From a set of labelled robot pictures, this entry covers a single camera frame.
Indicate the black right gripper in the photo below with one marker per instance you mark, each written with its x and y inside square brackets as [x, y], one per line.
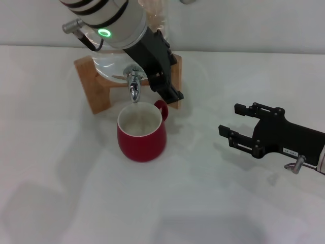
[292, 139]

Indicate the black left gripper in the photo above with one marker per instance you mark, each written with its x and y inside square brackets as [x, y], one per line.
[149, 56]

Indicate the chrome faucet tap with lever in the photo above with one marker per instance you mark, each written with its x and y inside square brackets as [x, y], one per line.
[134, 87]

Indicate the red ceramic cup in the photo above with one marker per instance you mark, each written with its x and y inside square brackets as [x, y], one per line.
[142, 147]

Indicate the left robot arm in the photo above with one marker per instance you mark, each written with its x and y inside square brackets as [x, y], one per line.
[119, 20]

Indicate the clear glass water dispenser jar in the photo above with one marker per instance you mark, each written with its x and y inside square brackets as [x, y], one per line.
[111, 63]

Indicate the wooden dispenser stand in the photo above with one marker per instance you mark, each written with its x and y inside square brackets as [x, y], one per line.
[86, 76]

